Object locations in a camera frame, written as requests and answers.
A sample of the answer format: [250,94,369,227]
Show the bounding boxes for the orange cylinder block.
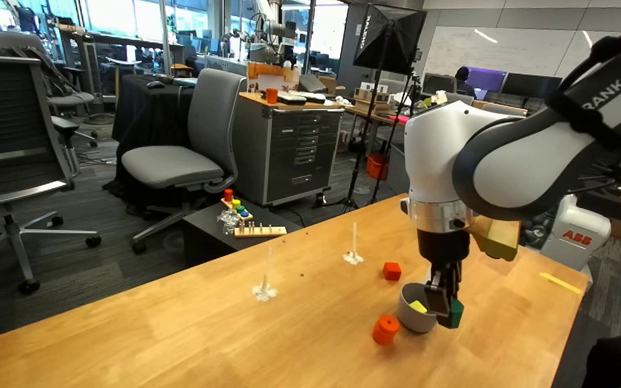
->
[372,316,401,345]

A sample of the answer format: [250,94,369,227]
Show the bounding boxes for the white ABB robot base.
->
[541,194,613,270]

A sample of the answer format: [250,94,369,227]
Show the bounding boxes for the white peg stand far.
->
[343,222,362,266]

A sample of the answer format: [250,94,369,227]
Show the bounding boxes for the black studio light stand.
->
[343,5,430,211]

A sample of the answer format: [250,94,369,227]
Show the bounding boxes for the grey measuring cup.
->
[397,283,435,335]

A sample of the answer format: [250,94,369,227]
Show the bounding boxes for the green cylinder block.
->
[439,298,463,329]

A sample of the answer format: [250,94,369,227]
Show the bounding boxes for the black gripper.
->
[418,232,471,316]

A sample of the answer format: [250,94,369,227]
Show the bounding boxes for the colourful toy block set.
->
[218,188,287,238]

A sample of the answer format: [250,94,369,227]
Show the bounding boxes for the orange cup on cabinet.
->
[266,88,278,103]

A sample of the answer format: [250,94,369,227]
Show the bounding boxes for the yellow tape strip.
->
[539,273,584,296]

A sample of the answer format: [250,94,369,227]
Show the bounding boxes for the grey drawer cabinet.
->
[234,94,343,207]

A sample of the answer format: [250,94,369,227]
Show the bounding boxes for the yellow cube block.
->
[408,301,430,316]

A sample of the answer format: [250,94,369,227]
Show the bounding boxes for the black mesh office chair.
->
[0,57,101,296]

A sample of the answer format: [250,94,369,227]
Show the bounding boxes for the white peg stand near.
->
[252,251,278,303]

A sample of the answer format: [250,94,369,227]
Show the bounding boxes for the grey office chair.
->
[121,69,245,254]

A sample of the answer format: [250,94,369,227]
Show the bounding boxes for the white peg stand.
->
[343,222,362,266]
[252,251,278,303]

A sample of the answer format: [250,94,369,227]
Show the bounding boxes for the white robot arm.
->
[401,34,621,325]

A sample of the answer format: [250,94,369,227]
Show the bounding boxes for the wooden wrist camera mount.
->
[471,215,519,261]

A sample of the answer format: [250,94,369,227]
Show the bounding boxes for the orange cube block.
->
[383,261,401,281]

